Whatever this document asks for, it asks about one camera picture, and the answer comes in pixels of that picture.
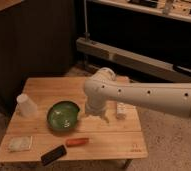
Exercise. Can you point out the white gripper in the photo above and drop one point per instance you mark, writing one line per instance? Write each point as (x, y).
(96, 107)

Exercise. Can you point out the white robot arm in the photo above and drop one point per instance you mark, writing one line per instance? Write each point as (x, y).
(172, 98)

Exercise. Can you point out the white sponge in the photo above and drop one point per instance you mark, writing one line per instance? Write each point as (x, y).
(17, 144)

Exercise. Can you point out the small clear bottle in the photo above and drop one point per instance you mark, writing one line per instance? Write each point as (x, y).
(120, 111)

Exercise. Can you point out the green bowl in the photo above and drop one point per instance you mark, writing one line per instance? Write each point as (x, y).
(63, 116)

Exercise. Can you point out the wooden folding table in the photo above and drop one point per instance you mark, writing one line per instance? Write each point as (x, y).
(116, 139)

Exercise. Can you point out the black smartphone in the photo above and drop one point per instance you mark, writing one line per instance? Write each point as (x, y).
(53, 155)

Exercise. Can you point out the white upside-down cup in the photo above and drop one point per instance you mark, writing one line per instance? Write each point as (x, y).
(26, 105)

